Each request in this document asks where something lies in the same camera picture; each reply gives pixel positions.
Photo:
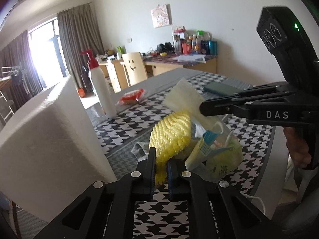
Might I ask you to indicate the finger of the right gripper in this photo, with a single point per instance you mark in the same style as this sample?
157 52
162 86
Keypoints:
261 90
216 107

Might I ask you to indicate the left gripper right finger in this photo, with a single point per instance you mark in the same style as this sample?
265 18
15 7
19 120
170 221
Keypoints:
175 182

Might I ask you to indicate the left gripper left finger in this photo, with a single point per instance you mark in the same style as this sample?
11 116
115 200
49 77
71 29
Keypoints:
145 174

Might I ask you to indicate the yellow knitted cloth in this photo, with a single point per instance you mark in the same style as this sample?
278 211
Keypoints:
169 136

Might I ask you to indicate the plastic bag of soft items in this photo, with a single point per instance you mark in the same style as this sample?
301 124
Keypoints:
213 152

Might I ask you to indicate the person's right hand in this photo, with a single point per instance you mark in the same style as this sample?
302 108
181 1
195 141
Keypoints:
297 147

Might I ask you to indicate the dark green smartphone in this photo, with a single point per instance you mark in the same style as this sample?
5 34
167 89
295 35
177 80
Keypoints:
221 89

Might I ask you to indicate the houndstooth table mat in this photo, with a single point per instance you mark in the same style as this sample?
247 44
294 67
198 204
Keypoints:
193 180

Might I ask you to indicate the papers on desk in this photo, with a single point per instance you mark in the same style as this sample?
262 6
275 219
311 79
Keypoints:
190 58

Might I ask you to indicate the teal bottle on desk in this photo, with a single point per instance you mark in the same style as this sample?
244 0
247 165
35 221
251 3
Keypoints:
212 47

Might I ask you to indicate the red snack packet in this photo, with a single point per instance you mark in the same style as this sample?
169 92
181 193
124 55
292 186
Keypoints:
132 97

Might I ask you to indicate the black headphones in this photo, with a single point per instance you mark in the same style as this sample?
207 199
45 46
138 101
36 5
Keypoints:
165 48

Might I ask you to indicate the wooden desk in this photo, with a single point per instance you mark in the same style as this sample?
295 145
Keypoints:
155 65

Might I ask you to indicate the white foam box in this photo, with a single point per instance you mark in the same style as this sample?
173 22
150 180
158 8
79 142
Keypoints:
50 152

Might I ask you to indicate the white pump bottle red cap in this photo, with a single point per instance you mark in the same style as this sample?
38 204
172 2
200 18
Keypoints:
100 85

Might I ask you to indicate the orange floor item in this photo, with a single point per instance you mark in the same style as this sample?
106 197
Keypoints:
81 93

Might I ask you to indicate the wooden chair smiley face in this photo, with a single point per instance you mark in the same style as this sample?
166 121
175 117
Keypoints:
135 69

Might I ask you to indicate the brown curtain right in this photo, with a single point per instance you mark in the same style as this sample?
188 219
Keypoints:
78 31

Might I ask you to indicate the brown curtain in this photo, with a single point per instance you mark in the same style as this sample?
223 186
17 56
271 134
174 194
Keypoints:
28 85
78 31

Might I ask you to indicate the brown curtain left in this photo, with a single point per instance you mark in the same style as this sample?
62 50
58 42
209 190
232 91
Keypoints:
28 85

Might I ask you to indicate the anime wall picture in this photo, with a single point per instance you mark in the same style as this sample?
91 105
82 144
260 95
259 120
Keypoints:
160 16

